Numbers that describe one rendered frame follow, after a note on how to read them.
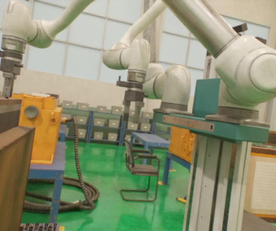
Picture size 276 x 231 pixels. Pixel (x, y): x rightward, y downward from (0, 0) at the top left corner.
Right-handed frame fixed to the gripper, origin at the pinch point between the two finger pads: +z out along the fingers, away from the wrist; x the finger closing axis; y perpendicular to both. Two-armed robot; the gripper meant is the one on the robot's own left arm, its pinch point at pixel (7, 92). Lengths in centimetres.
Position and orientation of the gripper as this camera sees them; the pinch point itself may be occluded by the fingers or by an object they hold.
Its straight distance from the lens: 126.0
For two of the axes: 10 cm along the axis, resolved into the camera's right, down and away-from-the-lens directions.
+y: 9.6, 1.3, 2.6
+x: -2.6, -0.4, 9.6
